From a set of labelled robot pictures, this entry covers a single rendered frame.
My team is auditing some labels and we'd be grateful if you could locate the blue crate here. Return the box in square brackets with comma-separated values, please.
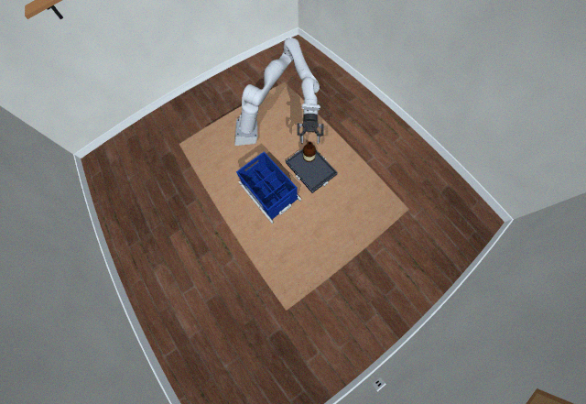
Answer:
[236, 152, 298, 220]

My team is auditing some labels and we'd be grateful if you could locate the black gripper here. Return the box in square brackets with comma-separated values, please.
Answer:
[297, 113, 324, 144]

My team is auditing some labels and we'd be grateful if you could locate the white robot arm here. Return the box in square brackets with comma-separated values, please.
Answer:
[239, 38, 320, 134]

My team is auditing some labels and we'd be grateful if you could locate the brown glass bottle with cream label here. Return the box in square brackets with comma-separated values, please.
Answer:
[303, 141, 316, 162]

